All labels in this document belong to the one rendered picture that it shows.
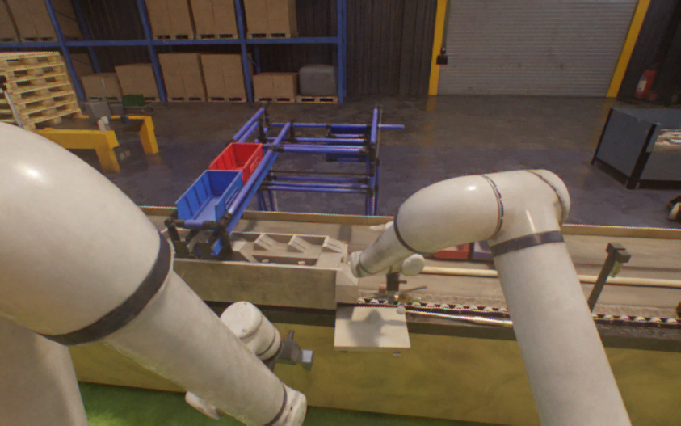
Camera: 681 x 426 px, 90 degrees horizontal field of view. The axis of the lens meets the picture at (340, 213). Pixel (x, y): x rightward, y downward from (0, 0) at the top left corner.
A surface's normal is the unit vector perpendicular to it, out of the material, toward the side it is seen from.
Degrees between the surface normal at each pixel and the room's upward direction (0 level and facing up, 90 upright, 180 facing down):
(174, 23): 90
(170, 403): 0
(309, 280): 80
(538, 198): 44
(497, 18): 90
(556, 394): 68
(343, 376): 89
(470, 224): 83
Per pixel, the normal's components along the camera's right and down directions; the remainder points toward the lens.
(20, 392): 0.89, 0.21
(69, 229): 0.78, -0.13
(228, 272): -0.11, 0.32
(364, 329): -0.01, -0.88
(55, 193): 0.76, -0.37
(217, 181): -0.11, 0.53
